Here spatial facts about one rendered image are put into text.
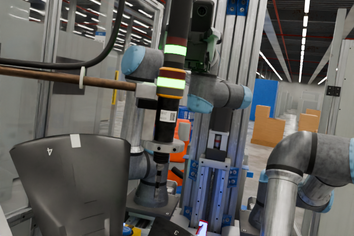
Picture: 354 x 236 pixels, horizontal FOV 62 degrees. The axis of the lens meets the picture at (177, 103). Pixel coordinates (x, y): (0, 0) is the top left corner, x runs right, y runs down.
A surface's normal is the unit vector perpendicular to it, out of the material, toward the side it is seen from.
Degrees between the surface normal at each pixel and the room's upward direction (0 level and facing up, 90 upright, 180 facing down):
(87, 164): 41
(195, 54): 90
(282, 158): 62
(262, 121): 90
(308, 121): 90
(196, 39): 90
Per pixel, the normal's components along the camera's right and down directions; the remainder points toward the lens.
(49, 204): 0.17, -0.57
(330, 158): -0.31, -0.08
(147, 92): 0.21, 0.09
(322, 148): -0.23, -0.41
